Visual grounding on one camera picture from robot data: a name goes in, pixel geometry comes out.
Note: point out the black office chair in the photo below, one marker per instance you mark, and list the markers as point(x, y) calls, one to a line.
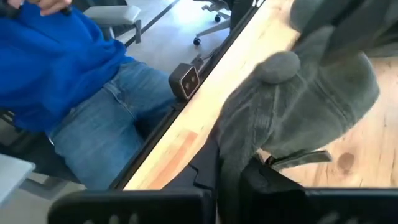
point(37, 155)

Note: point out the person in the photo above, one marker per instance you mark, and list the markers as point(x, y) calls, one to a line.
point(46, 62)

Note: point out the dark green baseball cap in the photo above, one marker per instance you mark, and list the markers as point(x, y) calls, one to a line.
point(295, 109)

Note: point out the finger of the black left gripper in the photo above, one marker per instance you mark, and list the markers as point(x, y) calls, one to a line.
point(367, 28)

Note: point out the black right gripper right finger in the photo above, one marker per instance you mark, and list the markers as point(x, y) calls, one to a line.
point(311, 205)

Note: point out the person's hand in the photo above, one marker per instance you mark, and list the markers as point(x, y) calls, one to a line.
point(14, 3)
point(53, 6)

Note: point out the white office chair base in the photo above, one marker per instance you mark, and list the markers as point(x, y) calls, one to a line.
point(214, 29)

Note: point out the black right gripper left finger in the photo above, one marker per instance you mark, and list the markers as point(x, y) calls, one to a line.
point(124, 205)

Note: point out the white desk corner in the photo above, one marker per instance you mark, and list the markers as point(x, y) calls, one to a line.
point(12, 174)

